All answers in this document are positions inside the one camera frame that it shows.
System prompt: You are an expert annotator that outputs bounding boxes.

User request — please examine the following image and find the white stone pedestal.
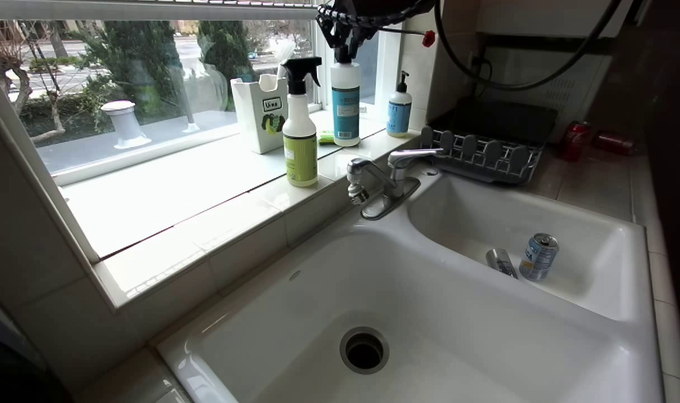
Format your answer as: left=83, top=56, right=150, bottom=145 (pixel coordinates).
left=98, top=98, right=155, bottom=151

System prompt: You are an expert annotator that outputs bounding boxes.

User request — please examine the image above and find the bare twisted tree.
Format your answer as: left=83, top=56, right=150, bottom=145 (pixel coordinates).
left=0, top=40, right=67, bottom=145

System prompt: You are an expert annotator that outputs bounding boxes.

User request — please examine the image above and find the short silver can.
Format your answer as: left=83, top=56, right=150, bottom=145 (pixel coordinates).
left=484, top=247, right=522, bottom=279

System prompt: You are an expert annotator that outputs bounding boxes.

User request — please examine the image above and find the tall white bottle blue label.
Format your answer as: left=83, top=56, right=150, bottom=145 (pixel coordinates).
left=329, top=44, right=363, bottom=151

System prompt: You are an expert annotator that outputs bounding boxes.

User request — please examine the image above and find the chrome sink faucet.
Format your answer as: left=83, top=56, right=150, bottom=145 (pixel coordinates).
left=344, top=144, right=448, bottom=221

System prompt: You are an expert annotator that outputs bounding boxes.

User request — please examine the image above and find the white box green print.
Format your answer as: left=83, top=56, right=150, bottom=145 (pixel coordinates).
left=230, top=69, right=292, bottom=156

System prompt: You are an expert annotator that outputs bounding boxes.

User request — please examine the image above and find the dark open sink drain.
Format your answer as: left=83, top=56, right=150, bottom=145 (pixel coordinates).
left=338, top=325, right=392, bottom=376

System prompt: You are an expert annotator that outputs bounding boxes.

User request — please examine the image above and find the grey dish rack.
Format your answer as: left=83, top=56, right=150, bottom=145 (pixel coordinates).
left=417, top=96, right=561, bottom=188

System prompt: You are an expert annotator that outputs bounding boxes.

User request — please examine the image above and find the red cylindrical object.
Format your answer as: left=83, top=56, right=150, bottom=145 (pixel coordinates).
left=558, top=118, right=638, bottom=164

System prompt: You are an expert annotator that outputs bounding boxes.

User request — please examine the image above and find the white double basin sink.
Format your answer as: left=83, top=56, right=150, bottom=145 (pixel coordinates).
left=155, top=166, right=667, bottom=403

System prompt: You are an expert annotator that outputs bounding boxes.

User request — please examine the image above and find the white window frame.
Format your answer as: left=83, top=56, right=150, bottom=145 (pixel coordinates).
left=0, top=0, right=407, bottom=264

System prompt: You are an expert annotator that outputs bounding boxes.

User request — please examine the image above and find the blue drink can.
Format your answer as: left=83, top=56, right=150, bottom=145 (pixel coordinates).
left=517, top=231, right=561, bottom=284

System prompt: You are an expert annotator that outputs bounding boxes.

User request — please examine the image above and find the spray bottle green label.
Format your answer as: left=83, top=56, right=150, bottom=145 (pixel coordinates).
left=279, top=56, right=324, bottom=190

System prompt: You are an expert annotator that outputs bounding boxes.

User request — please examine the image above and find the green conifer shrub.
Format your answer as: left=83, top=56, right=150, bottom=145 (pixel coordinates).
left=83, top=19, right=188, bottom=126
left=197, top=19, right=257, bottom=85

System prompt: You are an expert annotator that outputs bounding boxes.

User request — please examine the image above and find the small pump bottle blue label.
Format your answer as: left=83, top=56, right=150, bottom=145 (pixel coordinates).
left=385, top=69, right=417, bottom=141

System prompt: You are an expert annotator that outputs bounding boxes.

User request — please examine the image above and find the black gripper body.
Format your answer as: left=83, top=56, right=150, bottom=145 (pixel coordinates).
left=346, top=0, right=440, bottom=34

